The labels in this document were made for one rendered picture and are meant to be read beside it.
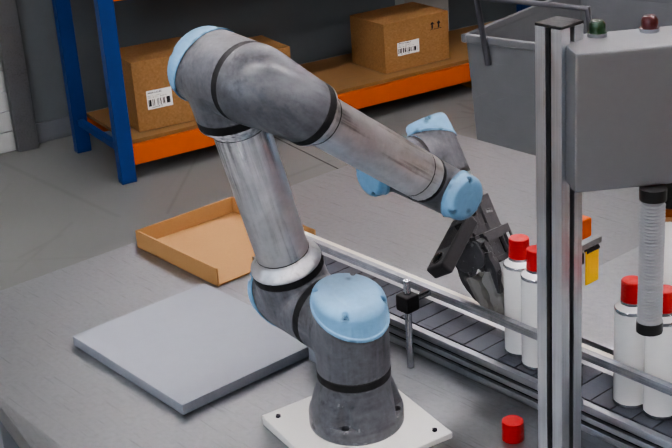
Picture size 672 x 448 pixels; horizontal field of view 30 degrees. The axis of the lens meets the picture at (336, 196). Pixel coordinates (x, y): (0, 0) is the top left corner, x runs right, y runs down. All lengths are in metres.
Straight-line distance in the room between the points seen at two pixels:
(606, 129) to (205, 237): 1.31
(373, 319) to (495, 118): 2.67
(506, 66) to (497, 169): 1.37
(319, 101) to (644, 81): 0.43
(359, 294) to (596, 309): 0.53
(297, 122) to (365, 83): 4.42
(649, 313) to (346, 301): 0.45
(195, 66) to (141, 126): 3.91
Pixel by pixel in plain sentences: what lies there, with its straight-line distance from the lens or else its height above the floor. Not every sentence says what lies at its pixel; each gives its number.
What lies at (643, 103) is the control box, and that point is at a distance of 1.65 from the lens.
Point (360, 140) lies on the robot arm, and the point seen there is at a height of 1.32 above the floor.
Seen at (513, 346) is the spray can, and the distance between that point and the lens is 2.10.
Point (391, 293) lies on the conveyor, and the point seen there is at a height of 0.88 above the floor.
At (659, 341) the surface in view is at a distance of 1.89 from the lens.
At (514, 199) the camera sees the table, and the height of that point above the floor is 0.83.
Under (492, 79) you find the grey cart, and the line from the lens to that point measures 4.44.
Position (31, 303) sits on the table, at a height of 0.83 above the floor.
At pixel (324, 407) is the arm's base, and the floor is 0.89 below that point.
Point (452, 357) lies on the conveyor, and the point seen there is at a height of 0.86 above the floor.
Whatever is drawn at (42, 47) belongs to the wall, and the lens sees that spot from 6.23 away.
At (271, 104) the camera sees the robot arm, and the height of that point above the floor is 1.41.
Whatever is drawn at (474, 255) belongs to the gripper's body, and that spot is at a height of 1.04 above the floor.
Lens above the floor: 1.90
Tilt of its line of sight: 21 degrees down
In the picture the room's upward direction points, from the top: 4 degrees counter-clockwise
